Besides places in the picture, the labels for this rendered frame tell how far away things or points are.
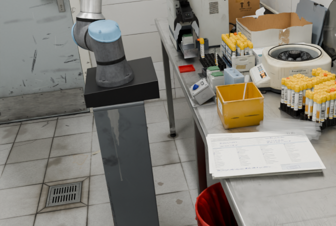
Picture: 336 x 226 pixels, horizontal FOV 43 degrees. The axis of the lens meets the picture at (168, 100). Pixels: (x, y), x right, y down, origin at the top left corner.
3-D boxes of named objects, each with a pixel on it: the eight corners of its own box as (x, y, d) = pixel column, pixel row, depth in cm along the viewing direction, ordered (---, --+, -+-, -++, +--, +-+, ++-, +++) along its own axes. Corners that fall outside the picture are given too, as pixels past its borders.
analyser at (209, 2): (169, 36, 239) (164, -18, 226) (216, 30, 241) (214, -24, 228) (177, 53, 211) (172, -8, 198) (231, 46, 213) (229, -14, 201)
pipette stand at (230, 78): (221, 93, 164) (220, 69, 160) (237, 90, 165) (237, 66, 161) (230, 104, 155) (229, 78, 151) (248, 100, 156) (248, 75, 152)
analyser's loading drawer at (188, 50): (177, 45, 216) (176, 35, 214) (190, 43, 217) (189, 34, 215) (184, 58, 198) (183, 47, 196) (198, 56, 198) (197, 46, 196)
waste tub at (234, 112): (216, 111, 151) (215, 86, 146) (253, 107, 151) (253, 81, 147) (224, 129, 139) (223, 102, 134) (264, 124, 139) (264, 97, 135)
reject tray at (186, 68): (177, 67, 193) (177, 66, 193) (192, 65, 194) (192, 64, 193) (180, 73, 187) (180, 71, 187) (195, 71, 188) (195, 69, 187)
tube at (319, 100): (313, 127, 134) (315, 96, 130) (317, 126, 135) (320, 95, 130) (317, 129, 133) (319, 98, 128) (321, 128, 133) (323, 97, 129)
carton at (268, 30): (235, 47, 212) (234, 17, 205) (290, 40, 214) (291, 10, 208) (250, 63, 190) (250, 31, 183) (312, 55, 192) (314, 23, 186)
